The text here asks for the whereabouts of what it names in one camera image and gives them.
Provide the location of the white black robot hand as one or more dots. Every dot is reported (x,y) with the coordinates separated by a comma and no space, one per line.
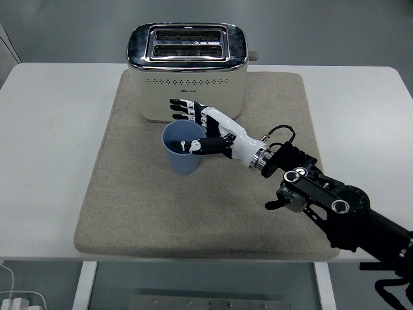
(240,142)

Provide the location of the blue ribbed plastic cup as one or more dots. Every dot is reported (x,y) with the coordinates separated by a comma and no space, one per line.
(184,164)

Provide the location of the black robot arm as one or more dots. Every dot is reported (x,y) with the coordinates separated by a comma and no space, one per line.
(322,189)

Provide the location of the white chrome two-slot toaster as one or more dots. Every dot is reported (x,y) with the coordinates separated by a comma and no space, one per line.
(161,97)

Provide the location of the beige fabric mat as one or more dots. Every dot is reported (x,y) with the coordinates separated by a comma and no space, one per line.
(145,210)

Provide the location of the white table leg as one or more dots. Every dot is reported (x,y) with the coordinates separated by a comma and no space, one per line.
(325,285)
(84,285)

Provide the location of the grey panel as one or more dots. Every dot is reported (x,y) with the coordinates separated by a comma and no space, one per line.
(6,55)

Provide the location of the white power strip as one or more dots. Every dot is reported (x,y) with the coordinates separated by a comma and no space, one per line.
(26,300)

